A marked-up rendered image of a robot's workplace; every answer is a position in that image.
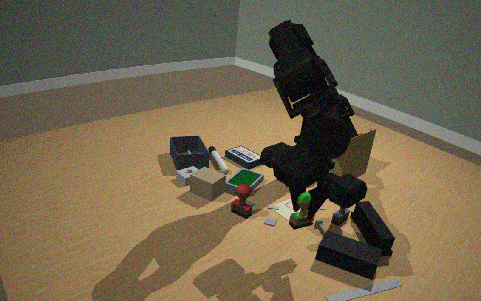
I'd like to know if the white rounded cylinder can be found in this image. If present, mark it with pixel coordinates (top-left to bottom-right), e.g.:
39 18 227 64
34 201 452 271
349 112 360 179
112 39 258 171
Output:
208 146 229 174

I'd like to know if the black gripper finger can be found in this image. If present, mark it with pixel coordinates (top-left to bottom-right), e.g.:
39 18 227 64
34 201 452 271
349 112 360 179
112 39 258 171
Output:
289 185 306 212
307 187 328 220

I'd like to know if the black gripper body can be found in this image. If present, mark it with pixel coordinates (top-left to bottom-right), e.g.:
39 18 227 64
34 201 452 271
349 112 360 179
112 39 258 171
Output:
260 131 367 209

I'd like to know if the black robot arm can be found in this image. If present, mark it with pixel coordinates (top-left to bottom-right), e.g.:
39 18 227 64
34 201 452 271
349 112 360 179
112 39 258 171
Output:
268 20 361 188

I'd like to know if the light grey flat bar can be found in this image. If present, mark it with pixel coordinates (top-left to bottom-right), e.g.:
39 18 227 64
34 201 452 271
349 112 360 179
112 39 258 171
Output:
325 278 403 301

